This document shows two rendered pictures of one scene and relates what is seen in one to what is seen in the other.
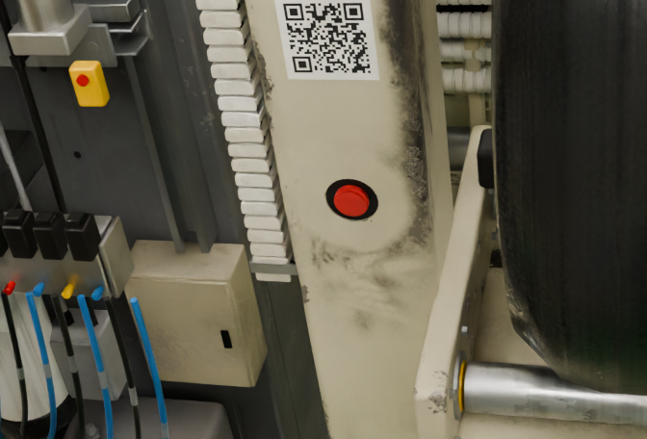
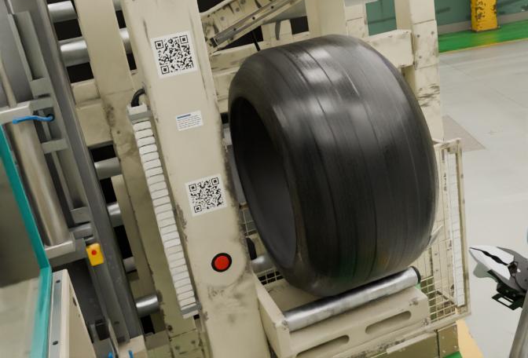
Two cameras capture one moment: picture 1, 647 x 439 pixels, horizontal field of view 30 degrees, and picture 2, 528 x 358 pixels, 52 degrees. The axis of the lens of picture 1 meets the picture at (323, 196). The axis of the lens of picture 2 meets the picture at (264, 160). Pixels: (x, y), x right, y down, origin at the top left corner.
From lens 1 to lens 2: 0.47 m
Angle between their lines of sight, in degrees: 35
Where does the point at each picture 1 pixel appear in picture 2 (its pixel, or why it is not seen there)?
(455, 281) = (261, 289)
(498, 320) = not seen: hidden behind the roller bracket
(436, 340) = (269, 306)
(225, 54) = (164, 215)
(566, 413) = (324, 315)
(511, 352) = not seen: hidden behind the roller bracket
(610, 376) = (353, 270)
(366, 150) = (225, 238)
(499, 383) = (298, 313)
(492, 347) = not seen: hidden behind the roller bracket
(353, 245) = (224, 283)
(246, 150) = (175, 256)
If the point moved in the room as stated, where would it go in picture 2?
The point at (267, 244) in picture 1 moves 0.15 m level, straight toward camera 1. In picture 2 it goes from (186, 298) to (229, 323)
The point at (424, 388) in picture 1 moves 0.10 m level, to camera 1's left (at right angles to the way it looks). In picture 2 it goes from (277, 320) to (239, 345)
